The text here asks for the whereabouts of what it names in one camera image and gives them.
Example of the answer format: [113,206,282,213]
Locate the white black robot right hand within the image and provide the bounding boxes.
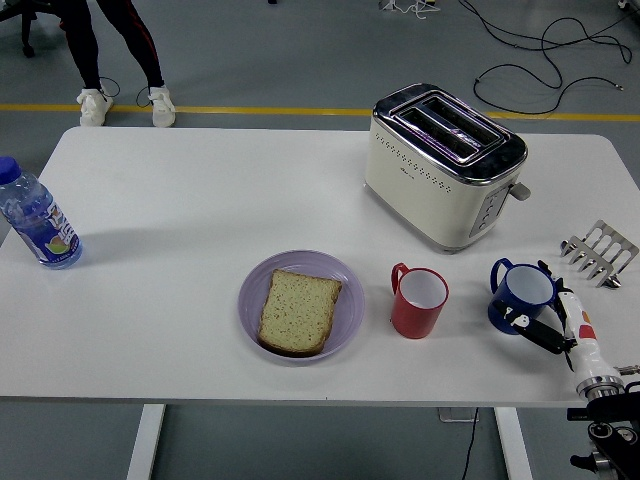
[492,259,619,386]

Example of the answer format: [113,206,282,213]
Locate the blue enamel cup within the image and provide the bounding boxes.
[487,257,557,335]

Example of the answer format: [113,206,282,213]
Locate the red enamel cup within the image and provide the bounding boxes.
[390,262,450,341]

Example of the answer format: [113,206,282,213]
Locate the slice of toast bread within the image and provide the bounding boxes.
[256,268,344,358]

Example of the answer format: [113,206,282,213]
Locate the steel toast rack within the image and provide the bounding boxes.
[559,219,640,290]

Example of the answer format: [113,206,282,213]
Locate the white table leg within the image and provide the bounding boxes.
[494,407,534,480]
[125,403,167,480]

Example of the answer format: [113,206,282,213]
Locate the cream chrome toaster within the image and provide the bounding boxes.
[363,83,532,255]

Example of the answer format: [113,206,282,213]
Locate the lilac round plate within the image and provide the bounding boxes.
[237,250,366,368]

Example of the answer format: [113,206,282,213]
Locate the clear bottle with blue cap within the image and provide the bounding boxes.
[0,156,84,271]

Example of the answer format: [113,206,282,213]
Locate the person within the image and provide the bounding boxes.
[59,0,177,129]

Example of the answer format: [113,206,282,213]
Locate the black office chair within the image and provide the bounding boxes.
[0,0,66,58]

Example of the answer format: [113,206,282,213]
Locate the grey bracket under table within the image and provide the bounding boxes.
[438,407,480,424]

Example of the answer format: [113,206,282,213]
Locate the black cable under table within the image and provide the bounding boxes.
[458,407,480,480]

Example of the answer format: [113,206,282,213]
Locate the looped black floor cable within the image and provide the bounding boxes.
[473,17,626,115]

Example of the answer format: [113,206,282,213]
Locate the long black floor cable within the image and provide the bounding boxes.
[457,0,640,66]

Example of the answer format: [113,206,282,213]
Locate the white cables on floor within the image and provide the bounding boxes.
[378,0,441,22]

